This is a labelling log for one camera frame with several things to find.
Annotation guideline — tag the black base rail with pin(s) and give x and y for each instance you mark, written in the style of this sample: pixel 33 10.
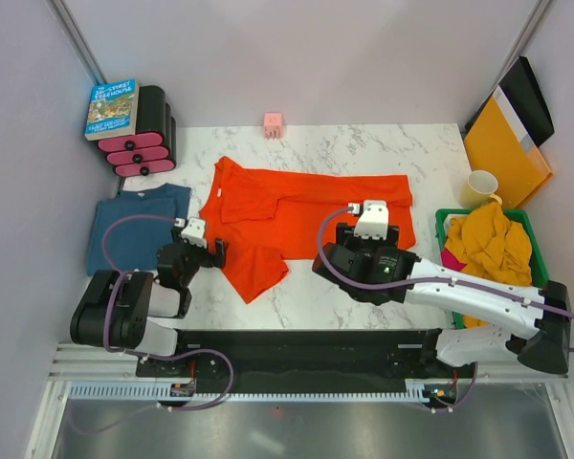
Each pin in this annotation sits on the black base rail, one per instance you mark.
pixel 326 359

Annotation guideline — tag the white cable duct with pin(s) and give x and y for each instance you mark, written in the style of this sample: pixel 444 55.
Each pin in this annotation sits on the white cable duct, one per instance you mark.
pixel 408 391

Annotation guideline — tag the black pink drawer organizer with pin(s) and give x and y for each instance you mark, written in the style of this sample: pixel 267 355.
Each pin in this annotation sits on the black pink drawer organizer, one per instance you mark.
pixel 152 148

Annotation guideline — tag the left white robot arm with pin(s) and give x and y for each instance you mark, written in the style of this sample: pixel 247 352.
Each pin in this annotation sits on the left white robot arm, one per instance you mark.
pixel 116 310

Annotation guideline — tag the folded blue t shirt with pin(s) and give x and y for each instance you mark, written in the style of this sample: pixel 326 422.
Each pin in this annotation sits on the folded blue t shirt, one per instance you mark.
pixel 129 229

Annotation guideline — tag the yellow mug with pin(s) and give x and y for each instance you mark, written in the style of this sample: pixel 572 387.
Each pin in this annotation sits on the yellow mug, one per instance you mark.
pixel 479 189

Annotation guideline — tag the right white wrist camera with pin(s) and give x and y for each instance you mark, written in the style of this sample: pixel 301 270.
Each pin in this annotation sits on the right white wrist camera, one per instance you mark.
pixel 373 219

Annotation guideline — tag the black white folder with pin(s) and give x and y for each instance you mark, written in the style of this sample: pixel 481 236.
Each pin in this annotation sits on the black white folder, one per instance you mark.
pixel 522 90

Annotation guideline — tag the orange t shirt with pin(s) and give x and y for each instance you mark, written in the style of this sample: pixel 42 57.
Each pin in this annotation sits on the orange t shirt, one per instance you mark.
pixel 270 217

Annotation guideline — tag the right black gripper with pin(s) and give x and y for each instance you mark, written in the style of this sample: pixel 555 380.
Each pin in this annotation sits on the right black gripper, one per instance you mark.
pixel 346 238

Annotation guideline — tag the yellow t shirt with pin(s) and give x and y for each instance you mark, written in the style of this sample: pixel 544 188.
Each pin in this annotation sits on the yellow t shirt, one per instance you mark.
pixel 487 244

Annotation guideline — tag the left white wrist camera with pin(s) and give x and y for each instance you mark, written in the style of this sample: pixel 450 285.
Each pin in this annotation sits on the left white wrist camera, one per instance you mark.
pixel 191 231

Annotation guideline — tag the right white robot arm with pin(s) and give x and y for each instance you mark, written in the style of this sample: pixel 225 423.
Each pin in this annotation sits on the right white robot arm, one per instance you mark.
pixel 526 324

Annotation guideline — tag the green plastic bin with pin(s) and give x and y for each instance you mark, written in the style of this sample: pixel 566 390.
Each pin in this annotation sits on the green plastic bin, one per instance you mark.
pixel 541 266

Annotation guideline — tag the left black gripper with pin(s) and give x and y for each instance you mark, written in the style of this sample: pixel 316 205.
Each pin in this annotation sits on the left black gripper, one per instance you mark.
pixel 216 259

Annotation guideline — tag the blue treehouse book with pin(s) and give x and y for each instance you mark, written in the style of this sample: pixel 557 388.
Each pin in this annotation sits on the blue treehouse book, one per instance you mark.
pixel 112 110

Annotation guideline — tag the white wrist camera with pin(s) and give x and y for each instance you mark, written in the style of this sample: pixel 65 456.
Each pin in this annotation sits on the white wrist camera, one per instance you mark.
pixel 373 219
pixel 191 231

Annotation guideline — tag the pink cube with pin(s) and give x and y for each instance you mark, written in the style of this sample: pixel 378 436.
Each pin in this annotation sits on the pink cube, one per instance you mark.
pixel 273 125

